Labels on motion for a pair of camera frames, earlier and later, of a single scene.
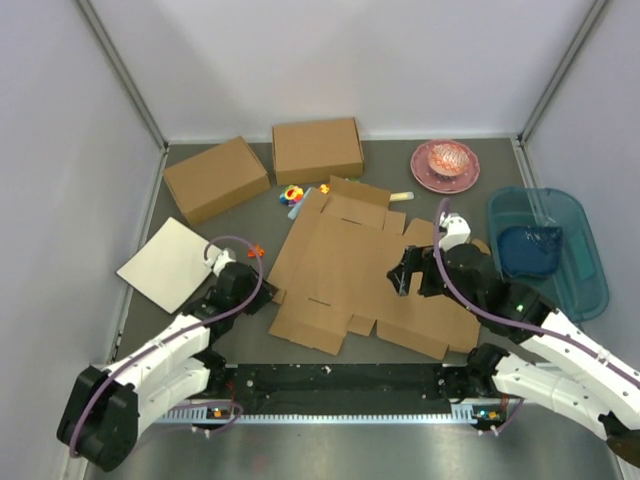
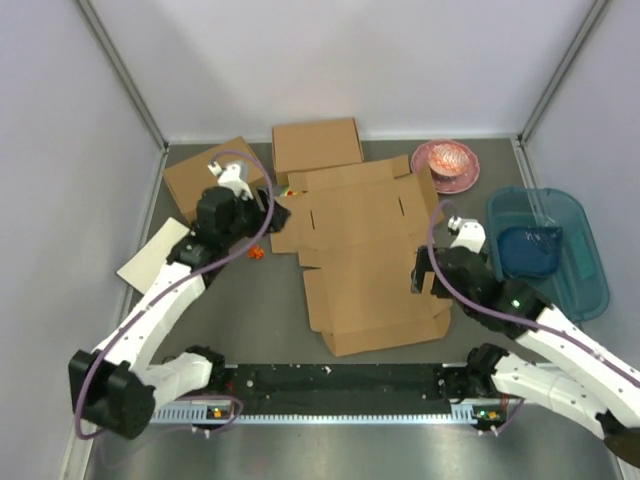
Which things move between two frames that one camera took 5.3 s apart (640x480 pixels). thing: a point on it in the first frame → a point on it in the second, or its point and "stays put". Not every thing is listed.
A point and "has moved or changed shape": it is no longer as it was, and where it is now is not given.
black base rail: (389, 382) stays put
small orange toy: (255, 251) stays put
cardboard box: (216, 179) stays put
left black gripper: (266, 292) → (254, 206)
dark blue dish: (530, 250) stays put
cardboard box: (333, 253) has moved or changed shape
